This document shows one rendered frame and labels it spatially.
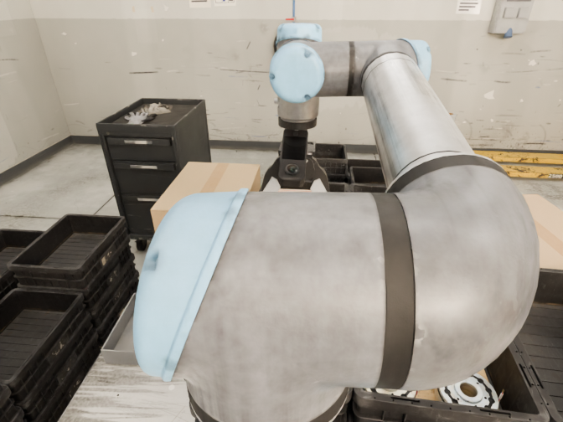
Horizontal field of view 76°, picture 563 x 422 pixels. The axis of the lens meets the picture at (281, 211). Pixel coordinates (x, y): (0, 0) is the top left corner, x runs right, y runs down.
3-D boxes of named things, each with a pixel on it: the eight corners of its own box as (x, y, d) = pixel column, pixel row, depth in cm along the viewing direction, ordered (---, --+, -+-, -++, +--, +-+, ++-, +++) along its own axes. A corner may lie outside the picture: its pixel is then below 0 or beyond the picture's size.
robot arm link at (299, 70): (352, 43, 46) (345, 36, 55) (264, 45, 46) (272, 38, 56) (348, 106, 49) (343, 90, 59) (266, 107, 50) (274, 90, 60)
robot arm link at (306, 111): (319, 98, 61) (271, 97, 61) (317, 125, 63) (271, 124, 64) (319, 89, 67) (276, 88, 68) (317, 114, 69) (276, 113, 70)
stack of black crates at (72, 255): (106, 349, 160) (77, 270, 137) (43, 344, 163) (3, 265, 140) (144, 287, 195) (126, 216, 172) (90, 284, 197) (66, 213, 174)
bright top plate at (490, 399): (504, 426, 62) (506, 424, 61) (442, 413, 64) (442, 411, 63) (489, 374, 70) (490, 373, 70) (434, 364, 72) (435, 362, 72)
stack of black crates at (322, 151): (340, 198, 281) (345, 143, 258) (342, 219, 255) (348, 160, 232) (288, 197, 284) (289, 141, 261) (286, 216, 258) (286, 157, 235)
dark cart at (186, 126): (194, 259, 239) (174, 126, 194) (130, 254, 243) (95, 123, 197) (217, 213, 291) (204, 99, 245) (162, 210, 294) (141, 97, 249)
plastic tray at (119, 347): (105, 363, 90) (100, 350, 88) (136, 305, 107) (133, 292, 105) (212, 368, 89) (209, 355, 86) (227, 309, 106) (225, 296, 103)
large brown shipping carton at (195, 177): (194, 203, 161) (188, 162, 151) (260, 206, 158) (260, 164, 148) (160, 259, 126) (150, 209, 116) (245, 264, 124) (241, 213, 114)
